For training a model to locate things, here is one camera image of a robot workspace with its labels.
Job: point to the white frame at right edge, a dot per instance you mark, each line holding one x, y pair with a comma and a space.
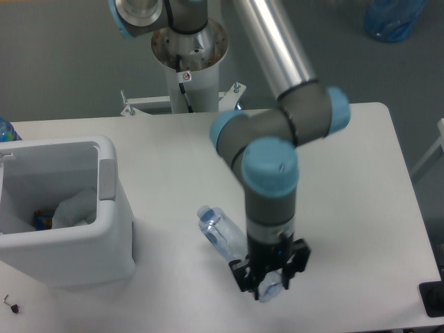
431, 156

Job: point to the black device at table edge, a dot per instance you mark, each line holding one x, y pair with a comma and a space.
432, 298

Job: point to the clear plastic water bottle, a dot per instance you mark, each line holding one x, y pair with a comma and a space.
231, 243

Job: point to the blue bottle at left edge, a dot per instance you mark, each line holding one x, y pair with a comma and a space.
8, 132

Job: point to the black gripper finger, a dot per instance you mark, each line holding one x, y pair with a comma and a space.
297, 261
247, 278

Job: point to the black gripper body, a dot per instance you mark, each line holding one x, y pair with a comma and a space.
264, 258

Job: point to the white trash can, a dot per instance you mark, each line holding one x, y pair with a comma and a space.
39, 175

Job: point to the blue yellow snack wrapper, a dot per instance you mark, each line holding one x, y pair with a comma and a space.
43, 219

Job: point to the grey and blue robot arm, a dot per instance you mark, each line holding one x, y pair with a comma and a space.
260, 150

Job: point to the white plastic wrapper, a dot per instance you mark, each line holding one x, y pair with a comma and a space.
78, 210

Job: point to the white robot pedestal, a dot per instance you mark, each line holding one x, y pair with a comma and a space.
191, 65

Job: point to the white pedestal base bracket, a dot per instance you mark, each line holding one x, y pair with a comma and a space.
149, 102

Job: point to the blue plastic bag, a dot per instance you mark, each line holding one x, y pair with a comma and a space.
392, 21

